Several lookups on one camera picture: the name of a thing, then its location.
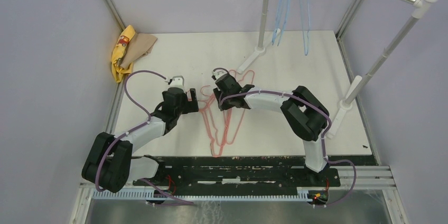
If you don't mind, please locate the pink wire hanger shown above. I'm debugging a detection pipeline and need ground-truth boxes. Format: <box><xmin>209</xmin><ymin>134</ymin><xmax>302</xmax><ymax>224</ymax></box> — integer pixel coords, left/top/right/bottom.
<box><xmin>200</xmin><ymin>87</ymin><xmax>224</xmax><ymax>141</ymax></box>
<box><xmin>222</xmin><ymin>70</ymin><xmax>255</xmax><ymax>145</ymax></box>
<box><xmin>198</xmin><ymin>85</ymin><xmax>231</xmax><ymax>157</ymax></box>

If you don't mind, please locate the blue wire hanger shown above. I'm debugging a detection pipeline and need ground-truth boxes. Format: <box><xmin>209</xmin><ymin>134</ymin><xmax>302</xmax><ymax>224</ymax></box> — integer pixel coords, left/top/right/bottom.
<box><xmin>298</xmin><ymin>0</ymin><xmax>312</xmax><ymax>56</ymax></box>
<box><xmin>272</xmin><ymin>0</ymin><xmax>286</xmax><ymax>45</ymax></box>
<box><xmin>277</xmin><ymin>0</ymin><xmax>291</xmax><ymax>46</ymax></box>

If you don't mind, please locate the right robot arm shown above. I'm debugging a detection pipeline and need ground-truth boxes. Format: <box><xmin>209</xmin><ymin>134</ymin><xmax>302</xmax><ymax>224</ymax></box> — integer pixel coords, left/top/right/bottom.
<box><xmin>212</xmin><ymin>69</ymin><xmax>332</xmax><ymax>186</ymax></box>

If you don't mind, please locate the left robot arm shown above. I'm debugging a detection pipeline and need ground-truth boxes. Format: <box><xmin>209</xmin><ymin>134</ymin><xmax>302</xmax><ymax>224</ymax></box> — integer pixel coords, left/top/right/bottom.
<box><xmin>81</xmin><ymin>87</ymin><xmax>199</xmax><ymax>192</ymax></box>

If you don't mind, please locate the beige cloth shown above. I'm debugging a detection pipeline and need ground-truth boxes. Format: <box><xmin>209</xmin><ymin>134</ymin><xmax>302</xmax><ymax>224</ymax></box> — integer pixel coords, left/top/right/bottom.
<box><xmin>119</xmin><ymin>33</ymin><xmax>157</xmax><ymax>69</ymax></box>

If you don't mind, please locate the yellow patterned cloth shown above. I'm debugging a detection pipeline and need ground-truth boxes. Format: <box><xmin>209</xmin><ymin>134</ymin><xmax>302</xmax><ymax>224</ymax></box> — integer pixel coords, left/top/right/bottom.
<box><xmin>110</xmin><ymin>25</ymin><xmax>136</xmax><ymax>83</ymax></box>

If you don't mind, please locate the white clothes rack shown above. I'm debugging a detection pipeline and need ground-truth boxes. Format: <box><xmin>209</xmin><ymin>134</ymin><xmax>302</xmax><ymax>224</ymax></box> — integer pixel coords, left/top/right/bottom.
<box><xmin>236</xmin><ymin>0</ymin><xmax>438</xmax><ymax>139</ymax></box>

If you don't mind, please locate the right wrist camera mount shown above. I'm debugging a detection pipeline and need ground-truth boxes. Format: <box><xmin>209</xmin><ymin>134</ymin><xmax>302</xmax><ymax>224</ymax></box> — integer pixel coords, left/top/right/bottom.
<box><xmin>211</xmin><ymin>69</ymin><xmax>229</xmax><ymax>81</ymax></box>

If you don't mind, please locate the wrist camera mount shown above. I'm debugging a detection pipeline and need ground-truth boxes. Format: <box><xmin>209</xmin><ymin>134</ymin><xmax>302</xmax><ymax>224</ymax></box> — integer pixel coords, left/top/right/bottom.
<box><xmin>211</xmin><ymin>69</ymin><xmax>229</xmax><ymax>81</ymax></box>
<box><xmin>168</xmin><ymin>76</ymin><xmax>184</xmax><ymax>89</ymax></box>

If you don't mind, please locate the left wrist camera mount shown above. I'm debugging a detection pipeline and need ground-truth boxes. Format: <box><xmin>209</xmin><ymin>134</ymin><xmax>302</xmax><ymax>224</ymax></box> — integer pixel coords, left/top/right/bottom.
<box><xmin>168</xmin><ymin>76</ymin><xmax>184</xmax><ymax>89</ymax></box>

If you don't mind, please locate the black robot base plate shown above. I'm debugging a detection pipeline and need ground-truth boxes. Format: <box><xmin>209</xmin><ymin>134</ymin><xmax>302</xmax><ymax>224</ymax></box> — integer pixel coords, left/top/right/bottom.
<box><xmin>149</xmin><ymin>156</ymin><xmax>341</xmax><ymax>196</ymax></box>

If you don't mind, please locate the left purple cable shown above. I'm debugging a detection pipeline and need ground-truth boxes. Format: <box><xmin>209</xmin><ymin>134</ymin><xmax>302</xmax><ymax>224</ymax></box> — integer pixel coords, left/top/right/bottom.
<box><xmin>94</xmin><ymin>70</ymin><xmax>194</xmax><ymax>206</ymax></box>

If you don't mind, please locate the white slotted cable duct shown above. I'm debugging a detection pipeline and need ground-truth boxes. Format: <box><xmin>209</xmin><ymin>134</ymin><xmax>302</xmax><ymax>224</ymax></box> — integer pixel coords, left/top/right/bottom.
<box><xmin>92</xmin><ymin>188</ymin><xmax>314</xmax><ymax>203</ymax></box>

